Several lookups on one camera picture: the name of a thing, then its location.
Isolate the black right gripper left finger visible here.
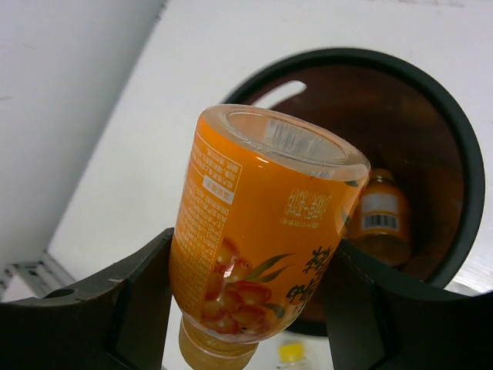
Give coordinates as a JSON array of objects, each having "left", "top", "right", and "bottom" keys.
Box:
[{"left": 1, "top": 228, "right": 173, "bottom": 369}]

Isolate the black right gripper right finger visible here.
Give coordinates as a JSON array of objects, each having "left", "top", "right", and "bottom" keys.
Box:
[{"left": 321, "top": 240, "right": 492, "bottom": 369}]

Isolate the clear bottle yellow cap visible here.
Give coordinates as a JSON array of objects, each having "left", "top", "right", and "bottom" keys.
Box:
[{"left": 276, "top": 342, "right": 309, "bottom": 370}]

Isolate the orange bottle barcode label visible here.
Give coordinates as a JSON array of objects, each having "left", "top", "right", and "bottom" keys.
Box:
[{"left": 348, "top": 168, "right": 413, "bottom": 268}]

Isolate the orange juice bottle front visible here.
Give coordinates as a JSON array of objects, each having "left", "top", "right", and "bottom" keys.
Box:
[{"left": 169, "top": 104, "right": 371, "bottom": 369}]

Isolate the brown garbage bin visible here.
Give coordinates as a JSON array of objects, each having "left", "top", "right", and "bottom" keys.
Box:
[{"left": 221, "top": 47, "right": 486, "bottom": 338}]

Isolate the aluminium frame rail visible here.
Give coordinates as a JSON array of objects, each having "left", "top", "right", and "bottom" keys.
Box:
[{"left": 1, "top": 251, "right": 75, "bottom": 302}]

